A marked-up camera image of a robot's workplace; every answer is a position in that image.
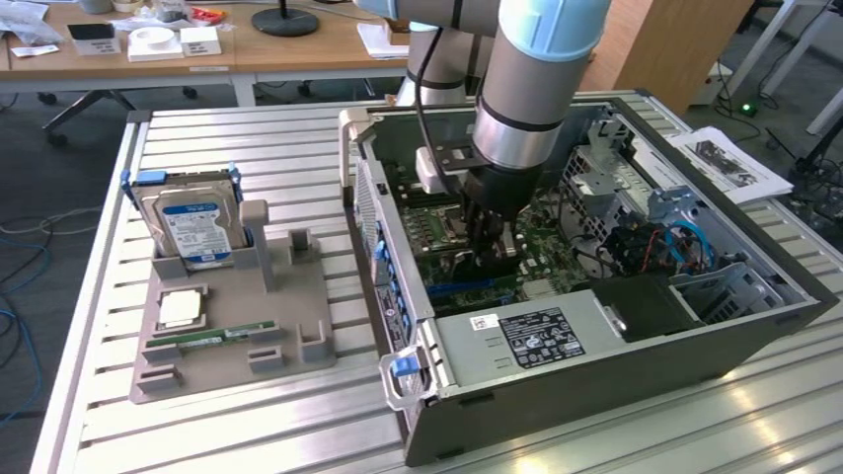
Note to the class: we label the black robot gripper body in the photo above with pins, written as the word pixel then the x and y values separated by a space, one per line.
pixel 500 192

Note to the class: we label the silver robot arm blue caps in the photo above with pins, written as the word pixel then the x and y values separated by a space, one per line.
pixel 540 84

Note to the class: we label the CPU socket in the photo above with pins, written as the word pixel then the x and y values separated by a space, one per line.
pixel 453 224

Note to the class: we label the green Dell motherboard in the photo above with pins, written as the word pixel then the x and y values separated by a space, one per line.
pixel 547 266

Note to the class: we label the metal disk bay cage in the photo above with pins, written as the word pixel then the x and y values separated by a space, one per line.
pixel 592 197

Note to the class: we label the silver chipset heatsink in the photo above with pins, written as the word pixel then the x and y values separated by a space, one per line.
pixel 544 290

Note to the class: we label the blue slot retention clip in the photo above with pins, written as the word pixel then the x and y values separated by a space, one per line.
pixel 389 274
pixel 379 252

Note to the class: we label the grey power supply unit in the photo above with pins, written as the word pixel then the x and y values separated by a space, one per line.
pixel 473 355

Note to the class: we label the blue case release latch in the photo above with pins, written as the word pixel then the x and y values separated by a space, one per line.
pixel 403 368

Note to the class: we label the printed paper stack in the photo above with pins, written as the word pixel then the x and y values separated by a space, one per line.
pixel 731 163

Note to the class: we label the loose white papers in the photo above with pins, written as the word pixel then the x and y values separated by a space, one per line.
pixel 375 44

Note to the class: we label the wooden cabinet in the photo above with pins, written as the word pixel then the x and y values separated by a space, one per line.
pixel 659 49

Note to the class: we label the dark grey open PC case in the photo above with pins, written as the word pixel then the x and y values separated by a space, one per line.
pixel 592 405

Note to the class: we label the small metal drive bay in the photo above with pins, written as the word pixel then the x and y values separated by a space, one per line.
pixel 731 296

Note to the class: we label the grey plastic parts rack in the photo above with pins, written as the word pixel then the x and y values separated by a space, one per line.
pixel 231 296

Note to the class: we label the wooden office desk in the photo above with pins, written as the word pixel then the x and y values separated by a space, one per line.
pixel 296 54
pixel 78 66

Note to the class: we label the hard disk in blue caddy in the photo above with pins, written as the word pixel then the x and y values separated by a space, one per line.
pixel 193 227

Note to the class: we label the green RAM stick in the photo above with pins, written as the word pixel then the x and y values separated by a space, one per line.
pixel 211 336

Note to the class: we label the silver CPU chip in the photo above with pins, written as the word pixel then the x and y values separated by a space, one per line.
pixel 180 310

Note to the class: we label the black round lamp base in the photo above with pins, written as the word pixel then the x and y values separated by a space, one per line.
pixel 284 22

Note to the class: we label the plain white box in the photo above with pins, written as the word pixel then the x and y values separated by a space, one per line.
pixel 199 42

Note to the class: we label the white tape roll on box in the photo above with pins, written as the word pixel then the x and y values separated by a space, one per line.
pixel 154 44

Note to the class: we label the black chair base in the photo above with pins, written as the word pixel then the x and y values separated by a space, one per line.
pixel 78 111

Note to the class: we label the white box with black top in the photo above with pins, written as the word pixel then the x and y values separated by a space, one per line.
pixel 93 39

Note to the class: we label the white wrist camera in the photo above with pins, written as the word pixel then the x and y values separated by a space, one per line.
pixel 431 173

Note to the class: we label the white table frame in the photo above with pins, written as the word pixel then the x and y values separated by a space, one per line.
pixel 796 49

